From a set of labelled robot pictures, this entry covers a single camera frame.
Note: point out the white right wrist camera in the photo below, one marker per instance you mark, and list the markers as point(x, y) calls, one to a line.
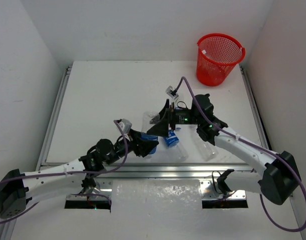
point(172, 93)

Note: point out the clear unlabelled bottle white cap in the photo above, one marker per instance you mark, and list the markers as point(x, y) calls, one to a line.
point(205, 149)

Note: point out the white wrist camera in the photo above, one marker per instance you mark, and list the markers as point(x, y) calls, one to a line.
point(172, 93)
point(125, 126)

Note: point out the blue label bottle Chinese text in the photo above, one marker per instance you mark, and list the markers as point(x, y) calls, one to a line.
point(175, 150)

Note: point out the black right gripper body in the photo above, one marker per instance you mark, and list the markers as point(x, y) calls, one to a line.
point(185, 116)

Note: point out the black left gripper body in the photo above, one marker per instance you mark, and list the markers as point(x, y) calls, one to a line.
point(137, 144)

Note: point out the translucent plastic sheet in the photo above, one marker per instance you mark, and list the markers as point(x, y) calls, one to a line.
point(164, 195)

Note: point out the red mesh plastic bin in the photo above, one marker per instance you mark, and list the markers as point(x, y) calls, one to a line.
point(224, 53)

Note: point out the aluminium table front rail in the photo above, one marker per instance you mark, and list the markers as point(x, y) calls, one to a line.
point(171, 171)

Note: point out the aluminium table left rail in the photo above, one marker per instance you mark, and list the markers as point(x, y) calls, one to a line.
point(53, 120)

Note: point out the aluminium table right rail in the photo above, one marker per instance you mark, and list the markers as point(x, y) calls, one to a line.
point(259, 141)

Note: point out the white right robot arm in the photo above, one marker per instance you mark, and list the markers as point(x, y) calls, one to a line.
point(275, 174)

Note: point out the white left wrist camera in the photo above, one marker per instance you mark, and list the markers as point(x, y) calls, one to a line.
point(125, 126)

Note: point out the aluminium table rail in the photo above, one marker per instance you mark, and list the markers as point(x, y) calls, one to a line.
point(171, 171)
point(53, 120)
point(259, 141)

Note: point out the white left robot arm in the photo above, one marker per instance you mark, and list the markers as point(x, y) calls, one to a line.
point(18, 189)

